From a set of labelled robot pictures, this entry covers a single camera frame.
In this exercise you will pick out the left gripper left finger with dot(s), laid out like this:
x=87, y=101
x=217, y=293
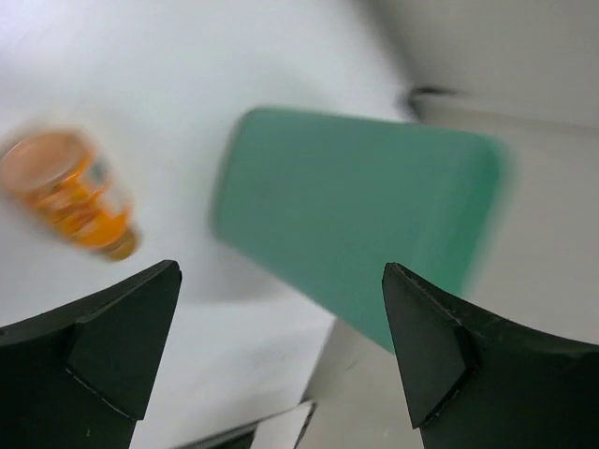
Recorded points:
x=81, y=375

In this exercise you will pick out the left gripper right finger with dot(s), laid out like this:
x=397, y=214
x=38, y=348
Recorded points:
x=473, y=379

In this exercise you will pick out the orange plastic bottle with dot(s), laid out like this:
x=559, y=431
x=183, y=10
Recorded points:
x=58, y=176

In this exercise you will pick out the green plastic bin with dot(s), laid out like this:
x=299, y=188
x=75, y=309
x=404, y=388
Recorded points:
x=323, y=202

